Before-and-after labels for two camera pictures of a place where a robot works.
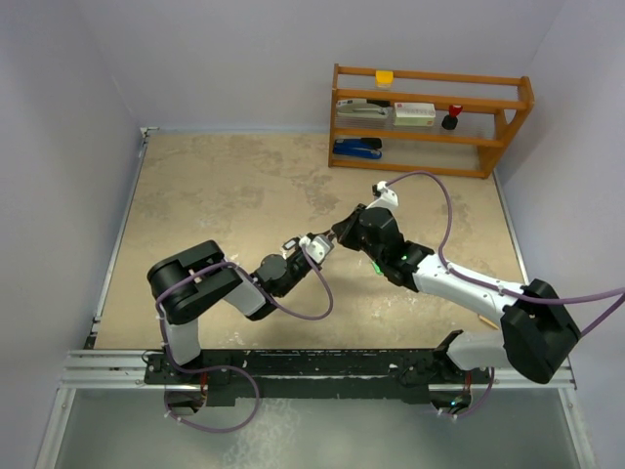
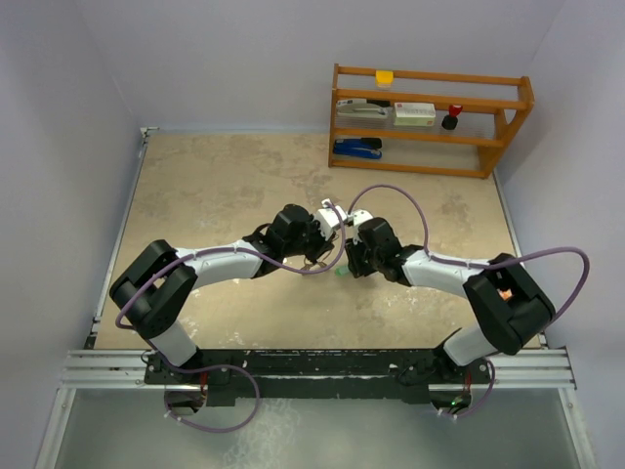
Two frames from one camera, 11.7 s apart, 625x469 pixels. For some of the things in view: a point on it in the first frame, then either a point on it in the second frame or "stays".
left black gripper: (318, 267) -> (321, 243)
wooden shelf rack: (424, 122) stays
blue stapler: (358, 148) stays
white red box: (414, 114) stays
